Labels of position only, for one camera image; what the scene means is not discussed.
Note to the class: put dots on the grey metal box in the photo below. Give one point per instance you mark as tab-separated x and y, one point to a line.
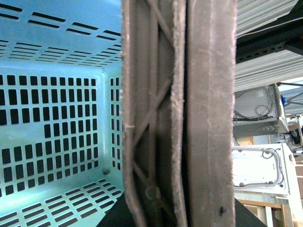
259	111

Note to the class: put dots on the light blue plastic basket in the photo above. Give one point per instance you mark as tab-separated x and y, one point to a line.
60	113

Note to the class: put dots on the white appliance with cables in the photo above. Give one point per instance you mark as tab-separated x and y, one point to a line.
262	168

